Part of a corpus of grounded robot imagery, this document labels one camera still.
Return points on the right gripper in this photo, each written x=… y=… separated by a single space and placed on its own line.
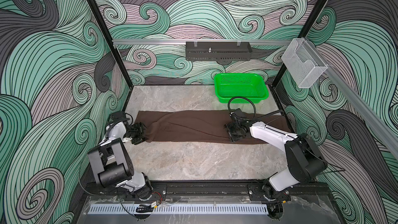
x=233 y=138

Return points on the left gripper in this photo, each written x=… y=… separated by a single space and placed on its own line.
x=139 y=126

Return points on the brown trousers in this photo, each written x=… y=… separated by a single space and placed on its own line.
x=186 y=126

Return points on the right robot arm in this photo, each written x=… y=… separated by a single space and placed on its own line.
x=304 y=159

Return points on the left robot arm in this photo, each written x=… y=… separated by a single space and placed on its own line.
x=110 y=161

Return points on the green plastic basket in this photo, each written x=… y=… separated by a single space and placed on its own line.
x=250 y=86

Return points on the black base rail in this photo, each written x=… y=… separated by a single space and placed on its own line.
x=246 y=189

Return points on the black perforated wall tray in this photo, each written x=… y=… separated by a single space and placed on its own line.
x=223 y=52

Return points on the black frame post left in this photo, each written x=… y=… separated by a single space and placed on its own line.
x=108 y=38

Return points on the black frame post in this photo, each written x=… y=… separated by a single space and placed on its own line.
x=312 y=18
x=108 y=38

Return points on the white slotted cable duct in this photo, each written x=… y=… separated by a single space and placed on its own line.
x=250 y=209

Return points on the clear acrylic wall holder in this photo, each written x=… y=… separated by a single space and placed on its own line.
x=304 y=62

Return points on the aluminium rail right wall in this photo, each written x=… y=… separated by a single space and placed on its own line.
x=343 y=76

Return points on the black frame post right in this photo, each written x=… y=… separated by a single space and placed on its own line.
x=312 y=18

